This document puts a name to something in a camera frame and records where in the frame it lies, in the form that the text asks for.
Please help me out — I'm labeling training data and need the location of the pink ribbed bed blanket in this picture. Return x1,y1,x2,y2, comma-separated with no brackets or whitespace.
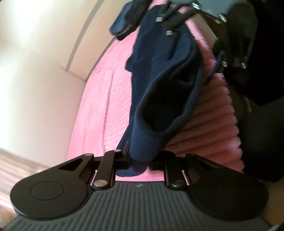
67,0,245,182

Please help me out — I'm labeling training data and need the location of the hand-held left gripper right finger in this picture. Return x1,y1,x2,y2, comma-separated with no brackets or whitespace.
149,151,214,190

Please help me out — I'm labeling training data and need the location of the person's black clothing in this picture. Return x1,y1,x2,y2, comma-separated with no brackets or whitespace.
226,0,284,184

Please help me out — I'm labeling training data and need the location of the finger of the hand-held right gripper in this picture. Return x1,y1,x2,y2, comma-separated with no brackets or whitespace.
109,0,197,41
208,51,249,86

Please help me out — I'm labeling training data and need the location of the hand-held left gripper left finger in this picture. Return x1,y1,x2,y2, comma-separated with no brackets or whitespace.
59,141,131,190

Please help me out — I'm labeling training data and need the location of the dark navy fleece garment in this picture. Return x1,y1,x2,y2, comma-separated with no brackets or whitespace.
116,4,205,177

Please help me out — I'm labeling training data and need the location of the pink lace curtain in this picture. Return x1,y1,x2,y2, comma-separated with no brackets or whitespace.
0,148,55,215

